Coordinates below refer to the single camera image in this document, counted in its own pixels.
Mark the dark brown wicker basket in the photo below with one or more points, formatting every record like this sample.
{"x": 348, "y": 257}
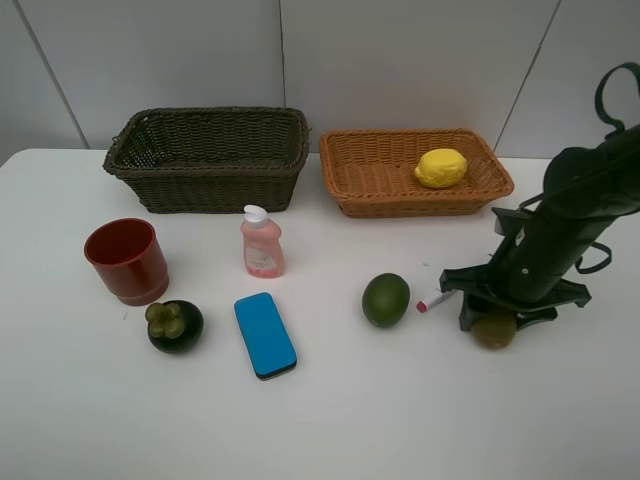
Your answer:
{"x": 212, "y": 160}

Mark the brown kiwi fruit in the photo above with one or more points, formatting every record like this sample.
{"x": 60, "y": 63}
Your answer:
{"x": 495, "y": 330}

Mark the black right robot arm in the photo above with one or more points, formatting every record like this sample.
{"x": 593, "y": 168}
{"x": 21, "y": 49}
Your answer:
{"x": 584, "y": 192}

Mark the orange wicker basket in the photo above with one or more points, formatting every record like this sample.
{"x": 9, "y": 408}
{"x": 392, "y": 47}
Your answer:
{"x": 370, "y": 173}

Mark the green lime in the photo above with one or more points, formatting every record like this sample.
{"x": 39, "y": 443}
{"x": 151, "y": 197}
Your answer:
{"x": 385, "y": 300}

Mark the red plastic cup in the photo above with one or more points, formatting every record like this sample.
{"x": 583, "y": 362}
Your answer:
{"x": 127, "y": 257}

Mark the white pink-capped marker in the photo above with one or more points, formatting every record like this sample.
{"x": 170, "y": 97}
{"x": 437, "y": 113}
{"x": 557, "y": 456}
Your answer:
{"x": 424, "y": 306}

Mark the dark purple mangosteen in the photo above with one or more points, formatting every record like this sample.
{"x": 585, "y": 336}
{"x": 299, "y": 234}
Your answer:
{"x": 174, "y": 327}

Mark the blue board eraser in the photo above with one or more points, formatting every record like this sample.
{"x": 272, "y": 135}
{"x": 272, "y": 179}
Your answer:
{"x": 267, "y": 341}

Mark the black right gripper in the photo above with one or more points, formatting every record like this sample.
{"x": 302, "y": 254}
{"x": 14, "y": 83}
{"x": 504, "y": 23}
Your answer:
{"x": 525, "y": 274}

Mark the yellow lemon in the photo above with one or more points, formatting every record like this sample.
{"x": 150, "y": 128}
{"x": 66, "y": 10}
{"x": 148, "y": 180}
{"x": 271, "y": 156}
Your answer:
{"x": 441, "y": 168}

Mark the pink soap bottle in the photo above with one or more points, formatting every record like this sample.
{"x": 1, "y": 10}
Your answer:
{"x": 263, "y": 254}

